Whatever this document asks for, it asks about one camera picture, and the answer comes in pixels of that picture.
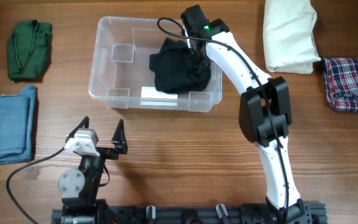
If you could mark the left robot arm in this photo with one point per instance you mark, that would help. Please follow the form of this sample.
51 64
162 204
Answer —
79 187

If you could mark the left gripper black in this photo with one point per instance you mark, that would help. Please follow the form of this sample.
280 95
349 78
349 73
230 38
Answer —
120 144

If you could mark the black cloth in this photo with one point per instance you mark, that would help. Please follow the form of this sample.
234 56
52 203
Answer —
176 70

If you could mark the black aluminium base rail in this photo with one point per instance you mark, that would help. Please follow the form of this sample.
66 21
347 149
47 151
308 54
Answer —
315 213

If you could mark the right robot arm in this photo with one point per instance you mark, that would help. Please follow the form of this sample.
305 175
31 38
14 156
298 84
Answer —
264 112

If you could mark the cream white cloth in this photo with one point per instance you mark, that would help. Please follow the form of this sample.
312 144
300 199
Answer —
288 39

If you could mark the folded red plaid cloth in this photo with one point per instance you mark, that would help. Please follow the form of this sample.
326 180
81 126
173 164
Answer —
340 77

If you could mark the folded green cloth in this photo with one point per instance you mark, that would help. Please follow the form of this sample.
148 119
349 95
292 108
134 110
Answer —
28 50

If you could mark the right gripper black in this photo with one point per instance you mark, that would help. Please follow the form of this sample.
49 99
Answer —
194 64

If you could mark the clear plastic storage container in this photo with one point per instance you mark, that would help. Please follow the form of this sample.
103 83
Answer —
120 67

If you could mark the folded blue denim jeans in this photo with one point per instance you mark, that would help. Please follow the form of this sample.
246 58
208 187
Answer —
16 119

